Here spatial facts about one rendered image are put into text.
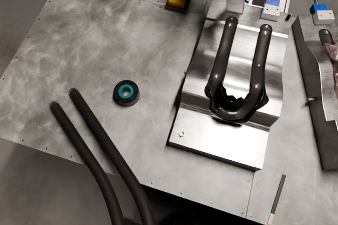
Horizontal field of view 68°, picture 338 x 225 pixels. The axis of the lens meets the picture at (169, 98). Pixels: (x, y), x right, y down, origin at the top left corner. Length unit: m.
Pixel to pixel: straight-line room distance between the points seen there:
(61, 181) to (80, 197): 0.16
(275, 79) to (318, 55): 0.17
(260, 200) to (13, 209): 1.44
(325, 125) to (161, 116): 0.47
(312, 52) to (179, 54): 0.41
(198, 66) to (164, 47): 0.21
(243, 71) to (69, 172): 1.26
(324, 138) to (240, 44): 0.36
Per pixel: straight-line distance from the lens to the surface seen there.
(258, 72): 0.77
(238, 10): 0.86
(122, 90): 0.81
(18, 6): 2.45
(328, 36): 0.98
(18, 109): 0.95
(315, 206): 0.84
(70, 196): 1.68
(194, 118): 0.72
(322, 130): 0.84
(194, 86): 0.68
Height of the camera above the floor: 1.55
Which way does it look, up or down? 69 degrees down
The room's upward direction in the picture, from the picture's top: 7 degrees counter-clockwise
